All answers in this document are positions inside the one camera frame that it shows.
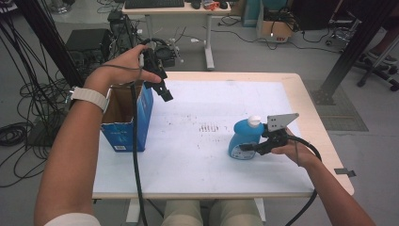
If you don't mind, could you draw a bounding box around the white table mat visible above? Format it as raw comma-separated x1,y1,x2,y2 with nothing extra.
92,79,318,195

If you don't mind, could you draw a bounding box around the person's left leg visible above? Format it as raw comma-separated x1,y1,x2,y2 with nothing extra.
161,199,207,226

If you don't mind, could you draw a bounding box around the white frame desk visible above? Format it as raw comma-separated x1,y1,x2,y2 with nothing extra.
121,2,231,72

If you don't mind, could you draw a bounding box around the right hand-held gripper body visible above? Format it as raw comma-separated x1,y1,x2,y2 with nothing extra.
255,112,300,157

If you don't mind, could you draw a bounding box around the person's left hand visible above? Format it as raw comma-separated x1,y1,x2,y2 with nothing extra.
84,43,162,97

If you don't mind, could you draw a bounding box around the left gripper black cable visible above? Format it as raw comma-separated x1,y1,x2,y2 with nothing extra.
131,37,170,226

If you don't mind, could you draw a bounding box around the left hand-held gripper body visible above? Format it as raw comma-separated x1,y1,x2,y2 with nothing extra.
139,37,182,90

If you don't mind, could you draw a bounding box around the teal bin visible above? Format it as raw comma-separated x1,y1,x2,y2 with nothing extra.
243,0,263,27

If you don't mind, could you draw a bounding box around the black equipment case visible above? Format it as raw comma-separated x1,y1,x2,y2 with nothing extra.
65,28,112,53

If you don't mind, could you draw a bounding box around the black keyboard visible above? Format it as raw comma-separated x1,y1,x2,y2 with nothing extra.
124,0,185,9

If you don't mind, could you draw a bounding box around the wooden table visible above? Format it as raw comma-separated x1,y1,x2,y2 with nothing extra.
92,71,356,224

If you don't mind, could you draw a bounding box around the left gripper thin grey cord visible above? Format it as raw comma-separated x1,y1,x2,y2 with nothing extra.
97,53,145,84

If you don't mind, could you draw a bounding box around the black cabinet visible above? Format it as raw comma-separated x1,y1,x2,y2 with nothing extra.
291,0,343,31

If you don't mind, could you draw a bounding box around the black floor cables bundle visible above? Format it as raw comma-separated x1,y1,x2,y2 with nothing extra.
0,18,69,189

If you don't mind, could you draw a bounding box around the blue cardboard box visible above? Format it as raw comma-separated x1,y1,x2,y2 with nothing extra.
100,80,154,153

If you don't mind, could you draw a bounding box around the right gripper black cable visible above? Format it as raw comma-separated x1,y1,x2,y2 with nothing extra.
285,135,323,226

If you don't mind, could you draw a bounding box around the blue detergent bottle white cap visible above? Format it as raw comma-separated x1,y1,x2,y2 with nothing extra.
228,115,266,161

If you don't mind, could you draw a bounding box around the grey tape strip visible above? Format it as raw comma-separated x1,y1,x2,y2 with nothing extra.
333,168,357,178

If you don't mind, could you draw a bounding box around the person's leg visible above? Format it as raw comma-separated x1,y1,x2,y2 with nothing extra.
375,26,399,56
207,199,264,226
161,199,207,226

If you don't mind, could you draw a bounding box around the brown cardboard box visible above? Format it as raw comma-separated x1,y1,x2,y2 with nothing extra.
257,18,295,43

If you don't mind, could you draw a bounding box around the black metal stand post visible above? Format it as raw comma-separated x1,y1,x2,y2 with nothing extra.
310,0,399,106
13,0,86,89

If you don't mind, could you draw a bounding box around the white band wristwatch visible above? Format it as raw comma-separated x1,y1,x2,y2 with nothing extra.
65,86,110,114

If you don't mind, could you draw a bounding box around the person's right leg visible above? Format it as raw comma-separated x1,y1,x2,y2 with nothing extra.
207,199,264,226

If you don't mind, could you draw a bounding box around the person's right hand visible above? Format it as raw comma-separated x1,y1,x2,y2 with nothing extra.
271,128,321,170

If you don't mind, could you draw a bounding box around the black computer tower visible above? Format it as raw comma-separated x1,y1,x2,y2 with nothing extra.
107,10,139,53

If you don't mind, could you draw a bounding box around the white shirt sleeve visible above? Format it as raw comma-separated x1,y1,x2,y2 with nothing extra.
43,212,102,226

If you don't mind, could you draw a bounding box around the chrome chair base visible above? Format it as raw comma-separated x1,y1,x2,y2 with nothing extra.
325,17,361,46

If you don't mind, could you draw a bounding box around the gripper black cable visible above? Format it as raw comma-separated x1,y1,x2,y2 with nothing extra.
131,37,170,226
285,135,323,226

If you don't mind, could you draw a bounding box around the black office chair base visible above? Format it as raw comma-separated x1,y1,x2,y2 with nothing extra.
359,53,399,92

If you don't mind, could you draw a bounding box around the grey metal stand leg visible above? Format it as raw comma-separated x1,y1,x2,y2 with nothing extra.
357,36,399,89

